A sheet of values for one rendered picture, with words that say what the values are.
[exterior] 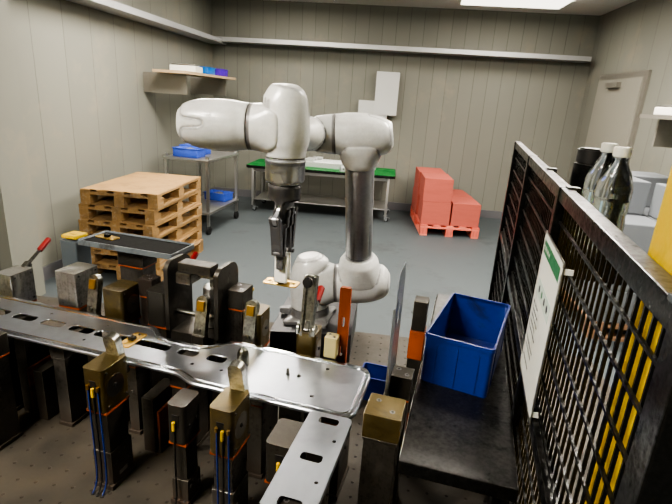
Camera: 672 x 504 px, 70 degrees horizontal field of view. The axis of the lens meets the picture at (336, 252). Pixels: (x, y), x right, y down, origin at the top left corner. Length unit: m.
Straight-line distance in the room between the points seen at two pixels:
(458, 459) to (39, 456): 1.13
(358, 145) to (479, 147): 6.38
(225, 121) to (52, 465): 1.04
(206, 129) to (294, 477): 0.72
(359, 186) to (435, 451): 0.94
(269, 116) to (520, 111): 7.07
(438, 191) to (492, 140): 1.76
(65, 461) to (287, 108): 1.12
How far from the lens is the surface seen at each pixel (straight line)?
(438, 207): 6.52
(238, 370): 1.11
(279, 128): 1.05
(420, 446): 1.06
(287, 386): 1.24
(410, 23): 7.85
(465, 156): 7.89
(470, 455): 1.07
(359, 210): 1.71
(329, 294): 1.89
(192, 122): 1.10
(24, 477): 1.60
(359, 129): 1.58
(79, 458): 1.60
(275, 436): 1.13
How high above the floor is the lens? 1.69
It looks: 18 degrees down
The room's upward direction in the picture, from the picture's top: 4 degrees clockwise
